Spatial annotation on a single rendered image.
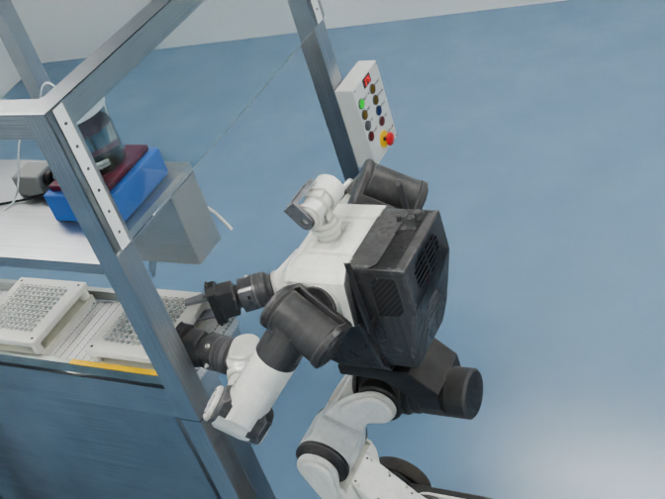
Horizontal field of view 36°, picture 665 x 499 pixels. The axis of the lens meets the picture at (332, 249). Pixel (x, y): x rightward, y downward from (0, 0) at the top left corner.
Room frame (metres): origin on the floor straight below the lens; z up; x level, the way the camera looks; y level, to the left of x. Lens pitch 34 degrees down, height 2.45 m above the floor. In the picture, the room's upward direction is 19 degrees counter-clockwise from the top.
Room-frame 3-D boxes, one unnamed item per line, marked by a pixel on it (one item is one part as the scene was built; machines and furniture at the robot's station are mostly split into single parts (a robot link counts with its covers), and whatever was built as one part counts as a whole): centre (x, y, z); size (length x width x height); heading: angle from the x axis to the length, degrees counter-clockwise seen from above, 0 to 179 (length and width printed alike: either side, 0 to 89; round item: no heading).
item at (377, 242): (1.74, -0.05, 1.14); 0.34 x 0.30 x 0.36; 143
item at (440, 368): (1.72, -0.08, 0.87); 0.28 x 0.13 x 0.18; 53
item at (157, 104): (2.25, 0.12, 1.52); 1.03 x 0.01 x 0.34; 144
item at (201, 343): (1.96, 0.37, 0.96); 0.12 x 0.10 x 0.13; 46
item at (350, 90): (2.67, -0.23, 1.03); 0.17 x 0.06 x 0.26; 144
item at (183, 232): (2.20, 0.37, 1.20); 0.22 x 0.11 x 0.20; 54
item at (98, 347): (2.15, 0.50, 0.95); 0.25 x 0.24 x 0.02; 54
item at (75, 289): (2.40, 0.84, 0.95); 0.25 x 0.24 x 0.02; 144
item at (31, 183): (2.29, 0.61, 1.36); 0.10 x 0.07 x 0.06; 54
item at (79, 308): (2.40, 0.84, 0.90); 0.24 x 0.24 x 0.02; 54
